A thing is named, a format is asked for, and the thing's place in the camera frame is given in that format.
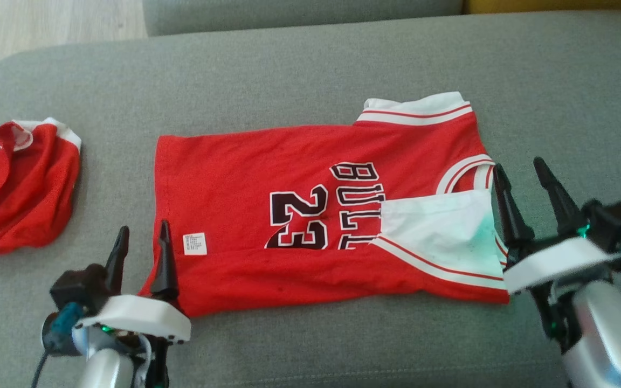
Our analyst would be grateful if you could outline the grey sofa seat cushion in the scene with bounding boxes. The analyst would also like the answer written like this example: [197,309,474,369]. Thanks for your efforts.
[0,10,621,388]

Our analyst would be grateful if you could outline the yellow sofa cushion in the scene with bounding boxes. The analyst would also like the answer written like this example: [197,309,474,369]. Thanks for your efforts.
[461,0,621,15]

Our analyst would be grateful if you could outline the red Bulls basketball jersey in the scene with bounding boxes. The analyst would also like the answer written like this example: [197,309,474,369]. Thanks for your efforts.
[139,91,510,318]

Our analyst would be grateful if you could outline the red Bulls basketball shorts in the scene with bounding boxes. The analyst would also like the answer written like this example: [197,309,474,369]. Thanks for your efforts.
[0,117,82,257]

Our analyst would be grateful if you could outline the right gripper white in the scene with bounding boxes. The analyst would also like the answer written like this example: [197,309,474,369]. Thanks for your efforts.
[492,156,621,295]

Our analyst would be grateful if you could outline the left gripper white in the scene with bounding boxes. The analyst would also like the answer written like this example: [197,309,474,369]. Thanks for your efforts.
[76,219,192,345]

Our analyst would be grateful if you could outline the grey sofa back cushion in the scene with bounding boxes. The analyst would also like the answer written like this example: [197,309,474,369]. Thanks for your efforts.
[142,0,465,37]

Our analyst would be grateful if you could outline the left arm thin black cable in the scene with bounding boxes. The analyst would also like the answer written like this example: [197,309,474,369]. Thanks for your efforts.
[30,349,53,388]

